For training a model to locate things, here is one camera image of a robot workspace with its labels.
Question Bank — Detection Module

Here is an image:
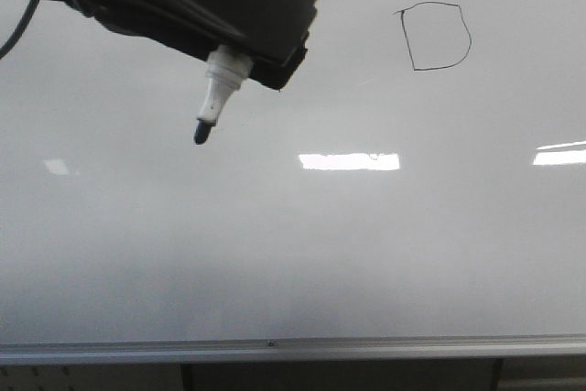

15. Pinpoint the white black whiteboard marker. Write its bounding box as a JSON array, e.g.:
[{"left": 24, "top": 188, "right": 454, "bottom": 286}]
[{"left": 193, "top": 45, "right": 254, "bottom": 145}]

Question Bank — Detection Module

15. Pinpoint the black cable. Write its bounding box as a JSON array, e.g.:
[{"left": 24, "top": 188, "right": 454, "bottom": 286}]
[{"left": 0, "top": 0, "right": 41, "bottom": 60}]

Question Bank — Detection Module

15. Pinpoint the white whiteboard with aluminium frame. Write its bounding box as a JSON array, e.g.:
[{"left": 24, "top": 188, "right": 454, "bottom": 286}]
[{"left": 1, "top": 0, "right": 585, "bottom": 365}]

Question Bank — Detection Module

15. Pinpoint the grey perforated table frame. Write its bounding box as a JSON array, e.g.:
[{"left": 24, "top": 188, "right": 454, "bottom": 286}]
[{"left": 1, "top": 355, "right": 585, "bottom": 390}]

